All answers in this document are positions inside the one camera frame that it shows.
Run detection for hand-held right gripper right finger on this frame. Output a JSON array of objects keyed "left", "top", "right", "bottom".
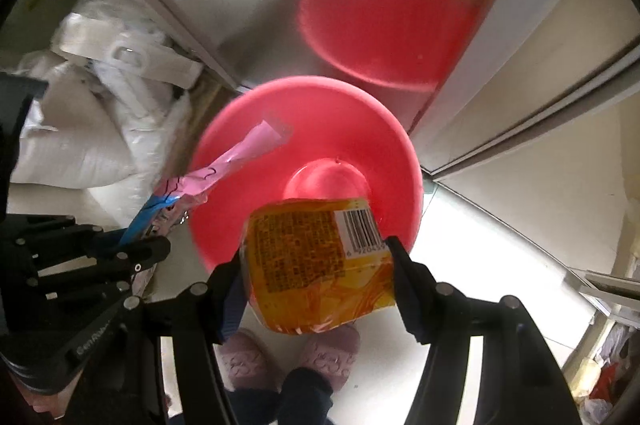
[{"left": 386, "top": 235, "right": 576, "bottom": 425}]

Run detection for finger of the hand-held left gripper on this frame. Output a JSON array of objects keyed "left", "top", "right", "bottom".
[
  {"left": 0, "top": 215, "right": 126, "bottom": 256},
  {"left": 20, "top": 236, "right": 172, "bottom": 301}
]

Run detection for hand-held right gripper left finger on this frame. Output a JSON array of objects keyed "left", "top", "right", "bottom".
[{"left": 122, "top": 255, "right": 251, "bottom": 425}]

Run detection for yellow snack packet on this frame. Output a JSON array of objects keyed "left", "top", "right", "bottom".
[{"left": 239, "top": 198, "right": 401, "bottom": 335}]

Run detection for pink and blue wrapper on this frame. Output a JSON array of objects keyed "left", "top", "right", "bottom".
[{"left": 120, "top": 119, "right": 295, "bottom": 251}]

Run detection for red plastic basin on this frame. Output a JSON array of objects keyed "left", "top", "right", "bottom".
[{"left": 189, "top": 76, "right": 425, "bottom": 278}]

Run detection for person's left hand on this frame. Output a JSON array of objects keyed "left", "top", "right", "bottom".
[{"left": 22, "top": 387, "right": 68, "bottom": 421}]

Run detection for pink fuzzy slipper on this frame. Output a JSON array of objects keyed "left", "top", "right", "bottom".
[
  {"left": 215, "top": 329, "right": 286, "bottom": 393},
  {"left": 295, "top": 324, "right": 362, "bottom": 392}
]

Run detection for white woven sack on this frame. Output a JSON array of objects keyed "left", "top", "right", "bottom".
[{"left": 10, "top": 55, "right": 136, "bottom": 191}]

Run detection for person's dark trousers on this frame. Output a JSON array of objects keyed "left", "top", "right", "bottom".
[{"left": 220, "top": 367, "right": 335, "bottom": 425}]

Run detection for white plastic bag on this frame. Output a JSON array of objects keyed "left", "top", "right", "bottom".
[{"left": 52, "top": 0, "right": 203, "bottom": 96}]

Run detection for pile of colourful bags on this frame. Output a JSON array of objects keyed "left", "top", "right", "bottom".
[{"left": 565, "top": 320, "right": 640, "bottom": 425}]

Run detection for white cabinet panel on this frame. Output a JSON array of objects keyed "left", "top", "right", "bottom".
[{"left": 410, "top": 0, "right": 640, "bottom": 178}]

